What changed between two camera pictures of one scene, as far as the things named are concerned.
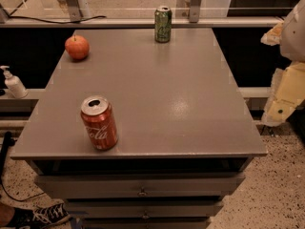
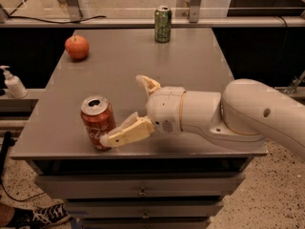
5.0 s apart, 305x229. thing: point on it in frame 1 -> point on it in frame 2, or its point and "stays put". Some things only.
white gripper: [294, 37] -> [165, 109]
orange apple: [77, 47] stays put
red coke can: [100, 120] stays put
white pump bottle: [13, 84] stays put
